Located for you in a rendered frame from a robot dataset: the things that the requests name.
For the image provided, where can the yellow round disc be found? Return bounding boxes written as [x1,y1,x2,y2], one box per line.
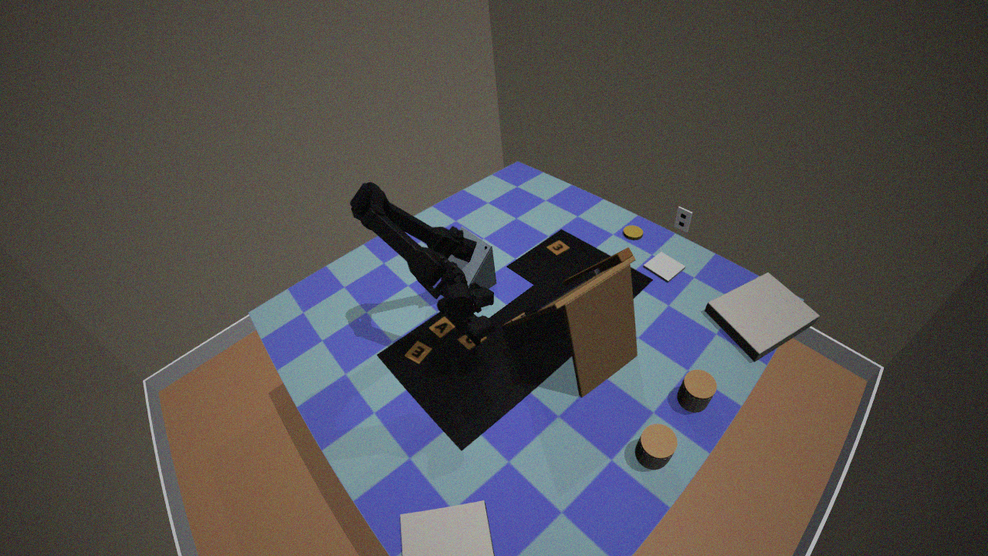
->
[623,225,643,240]

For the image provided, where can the grey cylindrical container with tan lid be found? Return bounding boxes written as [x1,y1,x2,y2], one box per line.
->
[635,423,678,470]
[677,370,717,413]

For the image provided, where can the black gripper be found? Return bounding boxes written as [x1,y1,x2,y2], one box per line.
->
[437,298,496,346]

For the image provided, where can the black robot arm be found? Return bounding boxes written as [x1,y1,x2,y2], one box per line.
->
[350,182,494,319]

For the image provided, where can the tan letter tile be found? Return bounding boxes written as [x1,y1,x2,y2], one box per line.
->
[547,240,570,256]
[405,341,432,364]
[457,334,487,351]
[429,317,455,338]

